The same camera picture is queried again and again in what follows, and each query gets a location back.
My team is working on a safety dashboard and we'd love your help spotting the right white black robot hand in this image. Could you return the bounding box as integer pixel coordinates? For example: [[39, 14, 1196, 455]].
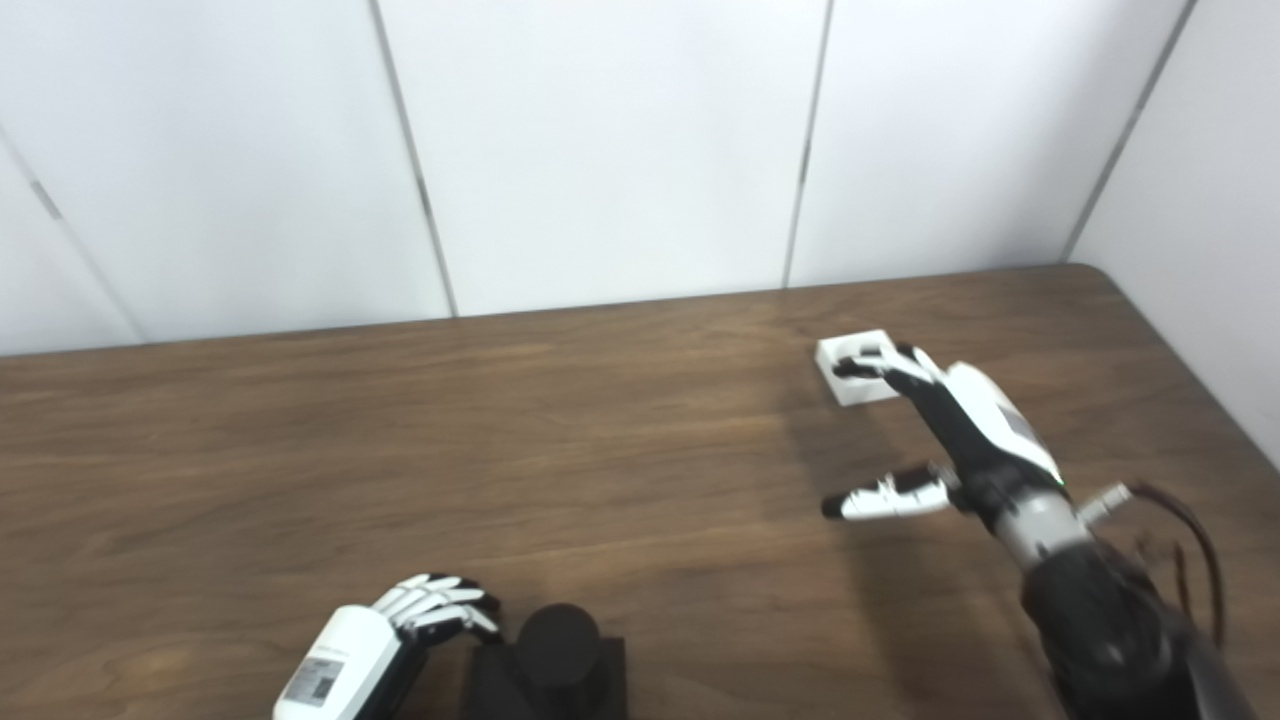
[[821, 343, 1067, 529]]

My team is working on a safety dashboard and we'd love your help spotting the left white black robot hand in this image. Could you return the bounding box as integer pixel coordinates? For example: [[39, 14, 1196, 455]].
[[272, 573, 504, 720]]

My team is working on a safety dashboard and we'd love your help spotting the white square piece with hole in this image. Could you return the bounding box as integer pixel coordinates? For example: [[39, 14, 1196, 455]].
[[815, 329, 917, 408]]

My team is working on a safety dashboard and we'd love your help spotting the black peg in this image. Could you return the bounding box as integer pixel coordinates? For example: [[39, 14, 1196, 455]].
[[462, 604, 629, 720]]

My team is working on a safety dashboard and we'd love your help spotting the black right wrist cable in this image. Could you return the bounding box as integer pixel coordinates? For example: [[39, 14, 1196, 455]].
[[1076, 480, 1227, 651]]

